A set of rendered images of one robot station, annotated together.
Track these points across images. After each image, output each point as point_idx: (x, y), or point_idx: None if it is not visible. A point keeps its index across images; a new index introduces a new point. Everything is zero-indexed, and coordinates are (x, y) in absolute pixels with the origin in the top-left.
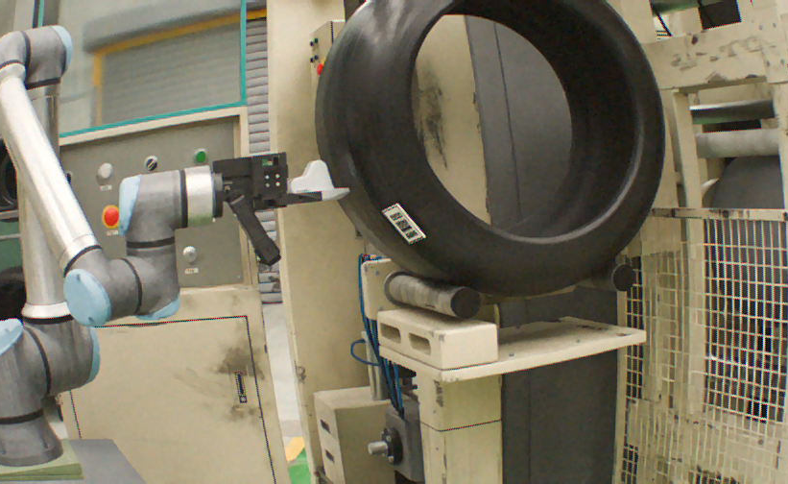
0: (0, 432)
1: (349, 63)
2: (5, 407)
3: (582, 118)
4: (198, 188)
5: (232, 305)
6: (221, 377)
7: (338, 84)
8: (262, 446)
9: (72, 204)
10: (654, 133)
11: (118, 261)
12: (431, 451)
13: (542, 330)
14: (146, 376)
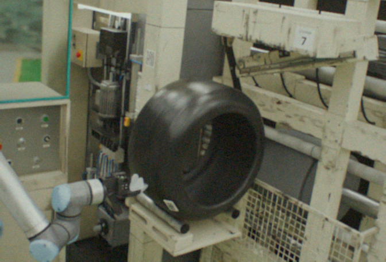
0: None
1: (161, 146)
2: None
3: (216, 135)
4: (97, 193)
5: (55, 182)
6: (45, 212)
7: (154, 151)
8: None
9: (33, 203)
10: (259, 162)
11: (58, 227)
12: (135, 248)
13: None
14: (8, 218)
